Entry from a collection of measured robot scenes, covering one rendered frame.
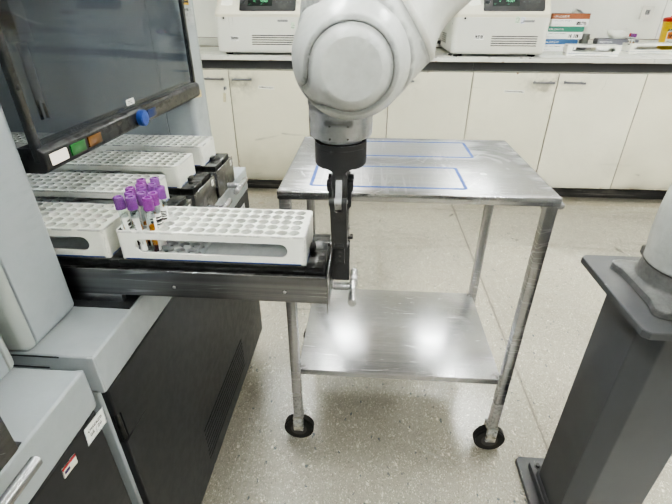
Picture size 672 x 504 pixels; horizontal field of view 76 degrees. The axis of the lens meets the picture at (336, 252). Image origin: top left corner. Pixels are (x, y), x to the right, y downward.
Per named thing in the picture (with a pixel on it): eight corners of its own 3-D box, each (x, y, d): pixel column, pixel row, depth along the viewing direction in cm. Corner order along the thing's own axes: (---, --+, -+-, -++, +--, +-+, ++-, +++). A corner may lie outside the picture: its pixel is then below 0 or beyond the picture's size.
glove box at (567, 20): (550, 26, 285) (554, 8, 280) (544, 25, 296) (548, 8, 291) (589, 26, 283) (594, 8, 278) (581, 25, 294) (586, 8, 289)
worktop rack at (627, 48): (627, 54, 276) (631, 43, 273) (619, 52, 285) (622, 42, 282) (675, 54, 276) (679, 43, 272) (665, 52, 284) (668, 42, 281)
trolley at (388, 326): (284, 439, 134) (262, 190, 93) (304, 340, 174) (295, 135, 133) (505, 453, 130) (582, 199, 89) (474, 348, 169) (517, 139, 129)
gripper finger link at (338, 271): (349, 241, 70) (349, 243, 69) (349, 277, 74) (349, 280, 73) (331, 240, 70) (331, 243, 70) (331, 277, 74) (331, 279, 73)
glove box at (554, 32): (545, 39, 289) (547, 26, 285) (539, 37, 300) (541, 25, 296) (581, 39, 287) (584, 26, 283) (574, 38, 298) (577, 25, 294)
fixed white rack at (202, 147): (92, 168, 111) (85, 144, 108) (112, 156, 120) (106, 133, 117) (204, 170, 109) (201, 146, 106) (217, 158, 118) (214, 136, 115)
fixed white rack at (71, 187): (4, 218, 85) (-8, 188, 82) (38, 198, 94) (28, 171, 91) (151, 223, 83) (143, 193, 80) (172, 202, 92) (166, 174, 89)
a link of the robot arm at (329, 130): (303, 102, 55) (304, 147, 58) (374, 102, 55) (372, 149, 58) (311, 90, 63) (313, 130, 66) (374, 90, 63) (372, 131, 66)
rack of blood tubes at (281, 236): (123, 265, 70) (113, 230, 67) (151, 236, 78) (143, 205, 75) (306, 272, 68) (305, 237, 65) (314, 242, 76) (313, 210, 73)
